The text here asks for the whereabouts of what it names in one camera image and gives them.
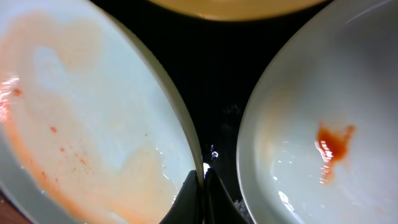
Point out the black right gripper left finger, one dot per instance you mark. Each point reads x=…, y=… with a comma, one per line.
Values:
x=186, y=208

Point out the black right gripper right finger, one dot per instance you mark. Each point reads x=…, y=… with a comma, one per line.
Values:
x=219, y=207

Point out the light green plate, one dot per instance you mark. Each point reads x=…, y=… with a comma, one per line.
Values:
x=93, y=130
x=318, y=138

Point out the black round tray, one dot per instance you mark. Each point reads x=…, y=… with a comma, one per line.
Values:
x=215, y=67

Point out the yellow plate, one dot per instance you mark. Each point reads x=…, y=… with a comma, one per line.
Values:
x=235, y=10

